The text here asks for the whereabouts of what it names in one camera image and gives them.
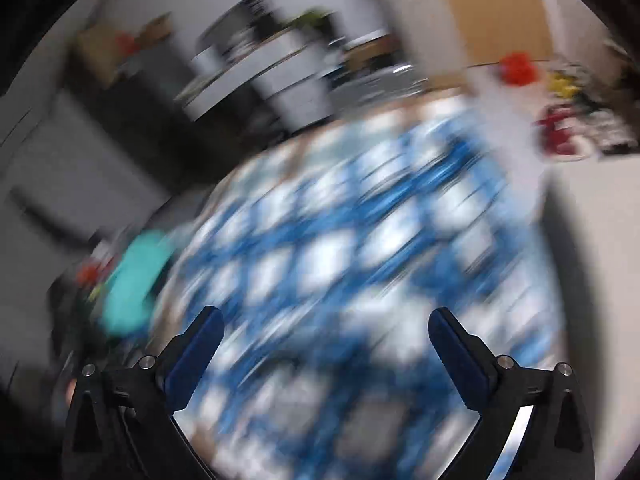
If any blue white plaid blanket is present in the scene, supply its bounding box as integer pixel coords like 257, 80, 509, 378
158, 114, 564, 479

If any teal folded garment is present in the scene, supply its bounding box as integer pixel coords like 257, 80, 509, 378
100, 230, 175, 337

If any orange plastic bag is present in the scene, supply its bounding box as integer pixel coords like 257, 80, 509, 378
499, 52, 539, 87

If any white drawer desk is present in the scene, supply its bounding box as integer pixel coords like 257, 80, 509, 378
182, 28, 333, 132

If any silver hard-shell suitcase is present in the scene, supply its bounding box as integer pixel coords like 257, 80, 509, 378
329, 64, 425, 114

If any white tall cabinet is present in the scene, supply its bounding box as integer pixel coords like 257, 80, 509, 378
380, 0, 469, 89

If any wooden door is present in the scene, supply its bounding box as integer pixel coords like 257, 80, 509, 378
448, 0, 553, 65

